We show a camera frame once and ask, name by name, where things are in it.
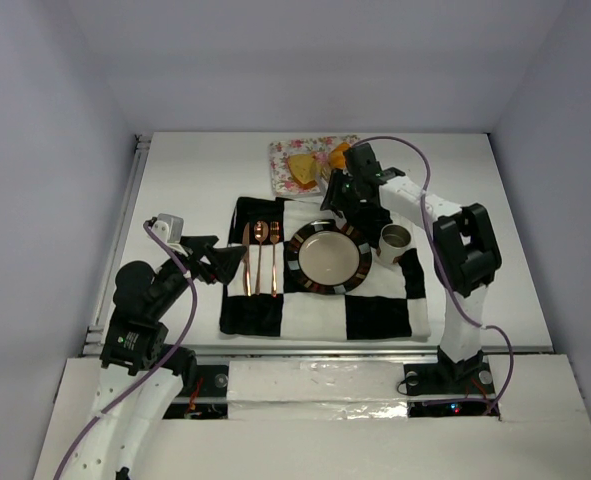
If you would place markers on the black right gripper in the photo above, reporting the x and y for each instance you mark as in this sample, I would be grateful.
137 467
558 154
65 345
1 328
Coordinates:
342 195

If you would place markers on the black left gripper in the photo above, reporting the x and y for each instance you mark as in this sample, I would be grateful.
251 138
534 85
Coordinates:
201 255

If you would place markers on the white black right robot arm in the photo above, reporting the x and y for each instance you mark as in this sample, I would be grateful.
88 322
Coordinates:
465 252

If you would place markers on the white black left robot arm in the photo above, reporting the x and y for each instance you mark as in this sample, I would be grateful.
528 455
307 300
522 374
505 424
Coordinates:
140 374

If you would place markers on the bread slice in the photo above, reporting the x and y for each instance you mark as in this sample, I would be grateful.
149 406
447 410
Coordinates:
303 169

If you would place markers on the orange croissant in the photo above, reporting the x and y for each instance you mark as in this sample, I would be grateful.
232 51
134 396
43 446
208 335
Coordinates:
336 157

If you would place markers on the copper table knife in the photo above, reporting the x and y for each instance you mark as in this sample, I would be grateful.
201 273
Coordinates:
246 260

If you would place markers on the steel cup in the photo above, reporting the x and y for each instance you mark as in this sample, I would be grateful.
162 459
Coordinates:
395 240

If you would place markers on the black white checkered cloth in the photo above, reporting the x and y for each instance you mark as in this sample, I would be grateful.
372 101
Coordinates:
390 304

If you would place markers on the copper spoon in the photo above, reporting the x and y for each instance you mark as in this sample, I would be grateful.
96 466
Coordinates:
261 231

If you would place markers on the dark rimmed ceramic plate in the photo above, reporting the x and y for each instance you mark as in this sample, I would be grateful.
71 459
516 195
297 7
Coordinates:
325 259

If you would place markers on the copper fork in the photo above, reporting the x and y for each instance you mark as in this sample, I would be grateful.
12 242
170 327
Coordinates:
274 237

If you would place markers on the floral rectangular tray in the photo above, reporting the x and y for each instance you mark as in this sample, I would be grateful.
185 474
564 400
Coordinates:
279 151

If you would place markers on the white foam front panel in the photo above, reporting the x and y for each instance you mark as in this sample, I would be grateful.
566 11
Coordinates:
321 390

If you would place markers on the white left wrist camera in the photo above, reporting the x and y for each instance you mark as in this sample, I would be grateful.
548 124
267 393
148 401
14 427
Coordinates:
168 229

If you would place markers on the aluminium frame rail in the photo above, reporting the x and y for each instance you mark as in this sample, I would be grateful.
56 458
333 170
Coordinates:
92 344

